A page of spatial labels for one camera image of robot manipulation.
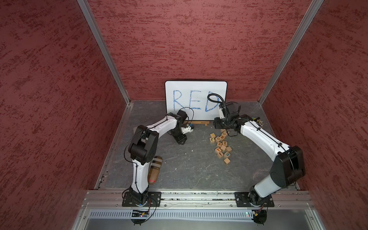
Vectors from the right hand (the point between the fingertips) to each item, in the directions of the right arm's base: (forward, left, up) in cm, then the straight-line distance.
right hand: (216, 125), depth 87 cm
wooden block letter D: (-7, -3, -12) cm, 15 cm away
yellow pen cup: (-1, -26, +2) cm, 26 cm away
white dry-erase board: (+17, +9, +5) cm, 20 cm away
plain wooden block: (-10, -8, -13) cm, 19 cm away
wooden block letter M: (-6, -7, -13) cm, 16 cm away
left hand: (-4, +24, -12) cm, 27 cm away
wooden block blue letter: (-14, -6, -13) cm, 20 cm away
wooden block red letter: (-11, -1, -13) cm, 17 cm away
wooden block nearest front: (-18, -6, -14) cm, 23 cm away
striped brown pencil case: (-23, +38, -12) cm, 46 cm away
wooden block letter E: (-3, -2, -12) cm, 13 cm away
